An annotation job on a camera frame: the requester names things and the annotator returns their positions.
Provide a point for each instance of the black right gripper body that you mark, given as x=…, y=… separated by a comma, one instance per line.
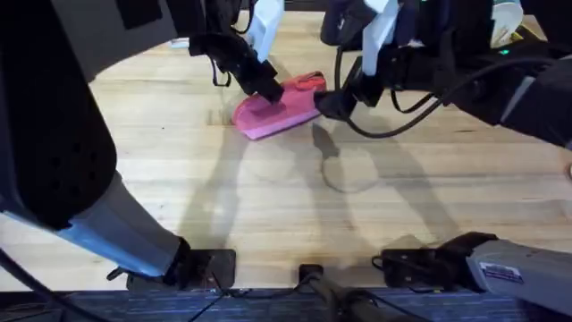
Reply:
x=415, y=67

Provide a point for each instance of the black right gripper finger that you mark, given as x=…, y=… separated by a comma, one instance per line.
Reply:
x=343, y=111
x=328, y=98

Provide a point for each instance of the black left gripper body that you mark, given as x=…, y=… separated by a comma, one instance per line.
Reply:
x=223, y=49

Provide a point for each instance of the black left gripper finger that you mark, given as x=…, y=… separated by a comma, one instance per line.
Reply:
x=271, y=87
x=255, y=88

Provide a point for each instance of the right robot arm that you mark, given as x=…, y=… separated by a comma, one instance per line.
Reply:
x=527, y=273

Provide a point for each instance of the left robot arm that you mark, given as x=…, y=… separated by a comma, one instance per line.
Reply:
x=53, y=143

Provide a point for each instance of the small white flat item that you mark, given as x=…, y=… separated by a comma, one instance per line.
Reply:
x=179, y=43

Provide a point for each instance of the left wrist upright plate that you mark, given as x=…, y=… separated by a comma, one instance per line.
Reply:
x=264, y=27

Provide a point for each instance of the wrist upright plate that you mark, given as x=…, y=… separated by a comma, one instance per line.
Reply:
x=379, y=36
x=264, y=27

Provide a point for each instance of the right wrist upright plate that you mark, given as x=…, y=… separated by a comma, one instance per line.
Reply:
x=379, y=36

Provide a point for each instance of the white and yellow box heap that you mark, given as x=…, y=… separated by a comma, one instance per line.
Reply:
x=507, y=20

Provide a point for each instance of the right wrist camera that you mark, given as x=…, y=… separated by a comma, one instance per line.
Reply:
x=342, y=22

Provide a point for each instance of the black rail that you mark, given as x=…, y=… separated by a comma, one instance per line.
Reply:
x=134, y=308

